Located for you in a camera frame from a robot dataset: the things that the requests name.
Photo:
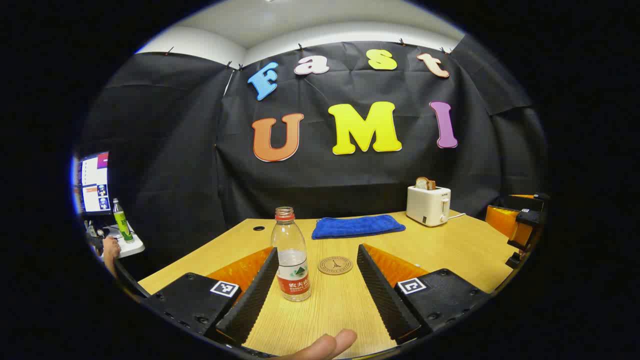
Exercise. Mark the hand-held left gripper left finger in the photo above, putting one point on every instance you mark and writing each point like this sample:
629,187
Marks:
252,295

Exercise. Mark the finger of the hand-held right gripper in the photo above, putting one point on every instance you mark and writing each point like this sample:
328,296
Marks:
530,202
502,220

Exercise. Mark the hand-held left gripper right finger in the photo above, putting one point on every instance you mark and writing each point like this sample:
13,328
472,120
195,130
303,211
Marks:
382,295

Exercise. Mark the clear plastic water bottle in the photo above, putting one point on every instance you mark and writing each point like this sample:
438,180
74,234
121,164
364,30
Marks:
292,265

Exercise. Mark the round cork coaster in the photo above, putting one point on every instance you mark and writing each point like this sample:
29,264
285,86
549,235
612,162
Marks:
335,265

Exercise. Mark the green drink bottle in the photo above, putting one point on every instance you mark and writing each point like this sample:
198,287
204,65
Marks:
122,222

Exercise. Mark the blue folded towel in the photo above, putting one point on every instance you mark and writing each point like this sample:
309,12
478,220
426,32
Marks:
357,226

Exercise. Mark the white toaster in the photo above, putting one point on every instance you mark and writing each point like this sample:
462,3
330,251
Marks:
425,205

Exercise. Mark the toast slice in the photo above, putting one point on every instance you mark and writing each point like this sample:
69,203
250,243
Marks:
425,183

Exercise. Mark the white side desk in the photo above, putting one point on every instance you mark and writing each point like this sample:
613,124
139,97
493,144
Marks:
131,247

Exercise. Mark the black backdrop cloth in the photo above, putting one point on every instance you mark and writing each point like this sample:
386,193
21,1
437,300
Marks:
200,175

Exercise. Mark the computer monitor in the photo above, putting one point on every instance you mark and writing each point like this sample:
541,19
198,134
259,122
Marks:
94,185

